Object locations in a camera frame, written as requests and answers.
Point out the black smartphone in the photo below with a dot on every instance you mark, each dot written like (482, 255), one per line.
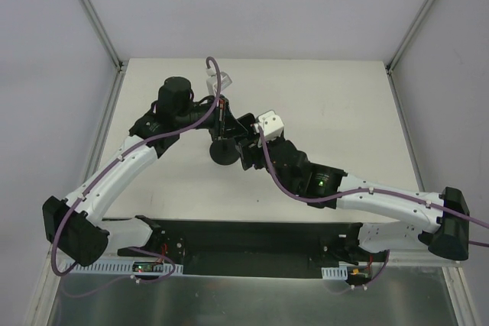
(221, 118)

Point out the right white cable duct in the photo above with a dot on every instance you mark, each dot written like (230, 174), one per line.
(343, 271)

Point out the left aluminium frame post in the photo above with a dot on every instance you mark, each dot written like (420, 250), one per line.
(101, 33)

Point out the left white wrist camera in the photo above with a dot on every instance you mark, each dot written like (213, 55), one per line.
(213, 81)

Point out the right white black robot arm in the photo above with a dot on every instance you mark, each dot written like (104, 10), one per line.
(437, 222)

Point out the aluminium frame post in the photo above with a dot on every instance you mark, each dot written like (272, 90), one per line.
(414, 27)
(101, 33)

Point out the white cable duct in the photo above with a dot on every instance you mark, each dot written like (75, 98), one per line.
(343, 271)
(128, 267)

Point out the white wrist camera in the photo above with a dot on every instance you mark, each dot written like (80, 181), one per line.
(270, 124)
(213, 81)

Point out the left white cable duct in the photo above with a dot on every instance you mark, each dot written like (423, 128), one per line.
(128, 267)

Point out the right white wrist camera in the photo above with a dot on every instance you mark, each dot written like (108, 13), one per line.
(270, 124)

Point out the black phone stand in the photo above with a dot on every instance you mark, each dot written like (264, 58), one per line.
(223, 152)

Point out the aluminium extrusion rail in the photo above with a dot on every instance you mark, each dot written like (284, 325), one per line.
(420, 258)

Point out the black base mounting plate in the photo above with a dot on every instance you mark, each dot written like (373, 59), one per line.
(259, 249)

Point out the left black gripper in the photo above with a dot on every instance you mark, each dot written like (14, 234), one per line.
(221, 120)

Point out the right aluminium frame post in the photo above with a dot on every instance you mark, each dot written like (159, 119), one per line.
(414, 27)

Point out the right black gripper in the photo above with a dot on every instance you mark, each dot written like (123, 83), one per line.
(247, 153)

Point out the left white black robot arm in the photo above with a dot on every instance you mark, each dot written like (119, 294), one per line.
(75, 224)

